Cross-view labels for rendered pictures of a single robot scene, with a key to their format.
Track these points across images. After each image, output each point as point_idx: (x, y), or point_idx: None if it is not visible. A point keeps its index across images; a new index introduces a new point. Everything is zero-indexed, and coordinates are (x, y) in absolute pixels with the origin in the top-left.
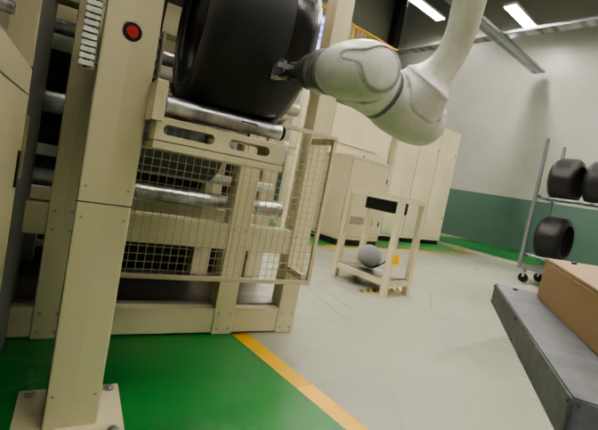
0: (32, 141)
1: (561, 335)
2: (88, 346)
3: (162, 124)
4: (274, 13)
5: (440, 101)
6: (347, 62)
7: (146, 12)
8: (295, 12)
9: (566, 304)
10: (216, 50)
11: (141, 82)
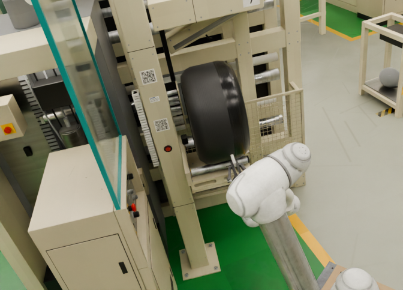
0: (142, 153)
1: None
2: (197, 245)
3: (193, 184)
4: (222, 141)
5: (288, 212)
6: (242, 218)
7: (170, 139)
8: (232, 135)
9: None
10: (203, 158)
11: (179, 163)
